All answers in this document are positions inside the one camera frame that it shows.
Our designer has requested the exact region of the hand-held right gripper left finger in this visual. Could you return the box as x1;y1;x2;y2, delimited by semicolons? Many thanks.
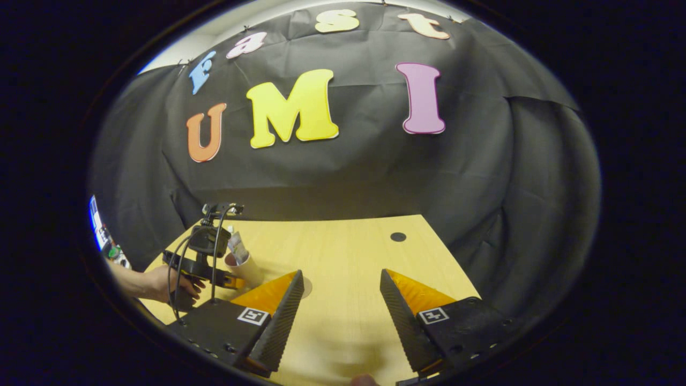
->
169;269;305;376

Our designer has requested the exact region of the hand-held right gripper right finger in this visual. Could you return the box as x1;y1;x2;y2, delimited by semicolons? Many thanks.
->
379;269;518;376

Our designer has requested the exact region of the beige cup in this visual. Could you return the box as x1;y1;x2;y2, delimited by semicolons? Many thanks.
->
224;252;264;288

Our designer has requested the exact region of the white toothpaste tube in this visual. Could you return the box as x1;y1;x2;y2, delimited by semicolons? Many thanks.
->
227;232;250;264

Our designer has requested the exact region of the wooden desktop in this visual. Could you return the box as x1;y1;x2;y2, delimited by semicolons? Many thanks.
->
140;214;480;386

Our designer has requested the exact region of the white side desk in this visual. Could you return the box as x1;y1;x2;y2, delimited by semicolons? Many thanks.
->
109;246;132;270

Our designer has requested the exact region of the computer monitor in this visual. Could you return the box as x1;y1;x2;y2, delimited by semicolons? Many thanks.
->
88;196;110;250

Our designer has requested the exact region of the black backdrop cloth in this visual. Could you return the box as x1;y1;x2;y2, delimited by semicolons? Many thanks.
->
88;3;601;322

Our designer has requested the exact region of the black cable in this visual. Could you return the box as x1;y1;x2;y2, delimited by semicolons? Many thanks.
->
167;235;195;323
210;206;236;304

